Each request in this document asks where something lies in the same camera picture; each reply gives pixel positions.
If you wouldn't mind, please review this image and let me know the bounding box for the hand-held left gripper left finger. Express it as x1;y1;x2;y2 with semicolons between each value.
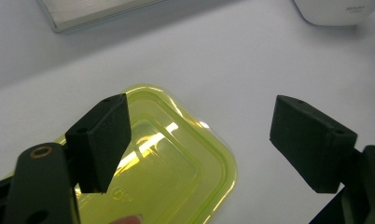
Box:
64;92;132;194

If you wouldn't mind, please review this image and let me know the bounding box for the yellow-green plastic container lid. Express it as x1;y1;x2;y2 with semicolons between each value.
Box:
7;83;239;224

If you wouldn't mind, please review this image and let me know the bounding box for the white plastic food container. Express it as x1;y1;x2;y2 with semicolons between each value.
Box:
293;0;375;27

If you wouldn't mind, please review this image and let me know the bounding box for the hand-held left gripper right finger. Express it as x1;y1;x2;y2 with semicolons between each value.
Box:
269;94;358;194

